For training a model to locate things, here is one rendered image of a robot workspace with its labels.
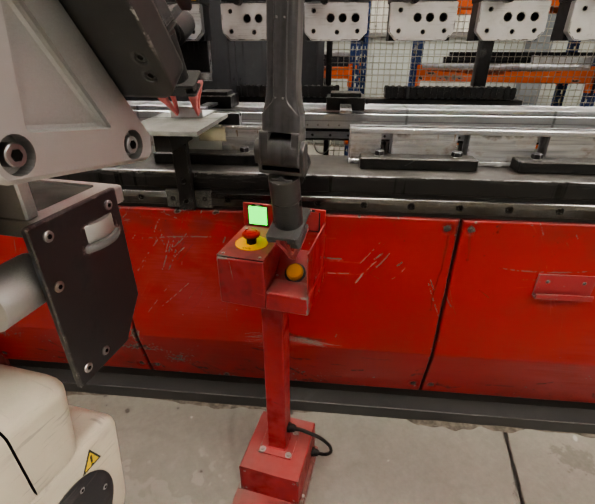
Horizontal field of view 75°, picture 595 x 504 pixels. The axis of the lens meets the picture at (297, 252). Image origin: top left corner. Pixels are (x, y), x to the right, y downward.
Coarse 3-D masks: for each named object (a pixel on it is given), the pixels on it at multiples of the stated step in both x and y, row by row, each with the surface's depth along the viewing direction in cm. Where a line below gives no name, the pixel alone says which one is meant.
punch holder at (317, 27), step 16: (304, 0) 91; (336, 0) 90; (352, 0) 90; (368, 0) 90; (304, 16) 92; (320, 16) 92; (336, 16) 92; (352, 16) 93; (304, 32) 94; (320, 32) 93; (336, 32) 94; (352, 32) 93
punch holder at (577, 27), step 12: (564, 0) 90; (576, 0) 86; (588, 0) 86; (564, 12) 91; (576, 12) 87; (588, 12) 87; (564, 24) 91; (576, 24) 88; (588, 24) 88; (552, 36) 96; (564, 36) 91; (576, 36) 89; (588, 36) 89
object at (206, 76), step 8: (184, 48) 101; (192, 48) 101; (200, 48) 101; (208, 48) 101; (184, 56) 102; (192, 56) 102; (200, 56) 102; (208, 56) 102; (192, 64) 103; (200, 64) 103; (208, 64) 102; (208, 72) 103; (208, 80) 105
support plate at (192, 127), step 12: (144, 120) 97; (156, 120) 97; (168, 120) 97; (180, 120) 97; (192, 120) 97; (204, 120) 97; (216, 120) 97; (156, 132) 85; (168, 132) 85; (180, 132) 84; (192, 132) 84
